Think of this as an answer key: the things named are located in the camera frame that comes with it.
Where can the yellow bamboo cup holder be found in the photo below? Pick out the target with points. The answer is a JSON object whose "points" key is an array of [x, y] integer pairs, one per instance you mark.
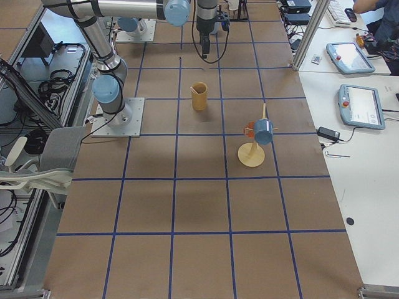
{"points": [[199, 99]]}

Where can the black computer box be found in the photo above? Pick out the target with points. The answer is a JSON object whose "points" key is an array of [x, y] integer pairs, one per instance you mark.
{"points": [[295, 12]]}

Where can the orange mug on stand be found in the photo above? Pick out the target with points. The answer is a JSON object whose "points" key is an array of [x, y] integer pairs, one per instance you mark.
{"points": [[249, 130]]}

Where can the blue mug on stand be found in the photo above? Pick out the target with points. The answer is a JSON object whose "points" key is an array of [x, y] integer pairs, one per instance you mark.
{"points": [[263, 131]]}

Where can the small remote control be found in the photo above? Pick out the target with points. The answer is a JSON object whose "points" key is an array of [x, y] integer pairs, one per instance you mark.
{"points": [[316, 59]]}

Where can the wooden mug tree stand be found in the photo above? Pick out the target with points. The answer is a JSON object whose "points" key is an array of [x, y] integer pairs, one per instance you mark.
{"points": [[252, 154]]}

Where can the white keyboard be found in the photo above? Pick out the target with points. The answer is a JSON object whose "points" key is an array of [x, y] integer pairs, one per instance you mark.
{"points": [[336, 14]]}

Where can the upper teach pendant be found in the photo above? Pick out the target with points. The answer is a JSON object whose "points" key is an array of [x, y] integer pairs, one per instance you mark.
{"points": [[349, 58]]}

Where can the teach pendant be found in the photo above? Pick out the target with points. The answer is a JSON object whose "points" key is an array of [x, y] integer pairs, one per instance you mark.
{"points": [[349, 58], [360, 106]]}

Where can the black power adapter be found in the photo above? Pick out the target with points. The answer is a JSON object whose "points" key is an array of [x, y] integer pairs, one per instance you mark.
{"points": [[328, 133]]}

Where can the lower teach pendant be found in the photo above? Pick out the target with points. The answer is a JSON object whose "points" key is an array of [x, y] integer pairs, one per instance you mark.
{"points": [[360, 106]]}

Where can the hex key tool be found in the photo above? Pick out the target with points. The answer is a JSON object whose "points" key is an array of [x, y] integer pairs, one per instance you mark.
{"points": [[328, 154]]}

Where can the person in blue shirt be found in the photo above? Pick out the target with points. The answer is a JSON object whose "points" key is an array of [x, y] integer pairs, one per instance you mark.
{"points": [[385, 30]]}

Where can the grey office chair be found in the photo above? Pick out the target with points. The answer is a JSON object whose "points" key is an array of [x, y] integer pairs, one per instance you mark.
{"points": [[53, 172]]}

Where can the aluminium frame post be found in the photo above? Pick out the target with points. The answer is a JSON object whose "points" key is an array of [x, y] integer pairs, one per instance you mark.
{"points": [[317, 15]]}

